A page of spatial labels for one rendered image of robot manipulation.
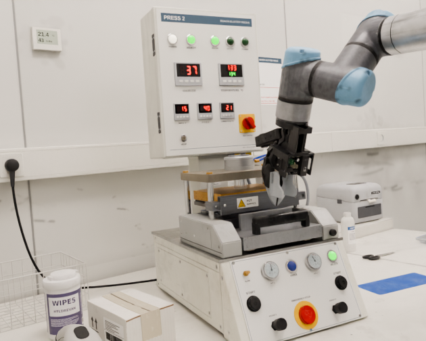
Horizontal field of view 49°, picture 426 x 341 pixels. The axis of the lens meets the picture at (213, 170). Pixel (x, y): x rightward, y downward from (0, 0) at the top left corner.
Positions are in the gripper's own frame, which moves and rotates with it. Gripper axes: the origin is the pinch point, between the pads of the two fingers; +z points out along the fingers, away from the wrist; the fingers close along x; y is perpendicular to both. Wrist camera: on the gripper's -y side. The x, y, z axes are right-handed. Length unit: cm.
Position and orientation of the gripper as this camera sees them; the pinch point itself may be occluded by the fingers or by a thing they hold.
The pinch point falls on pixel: (274, 199)
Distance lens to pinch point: 112.0
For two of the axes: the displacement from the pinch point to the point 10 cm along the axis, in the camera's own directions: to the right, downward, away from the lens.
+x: 9.0, -0.8, 4.3
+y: 4.3, 3.6, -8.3
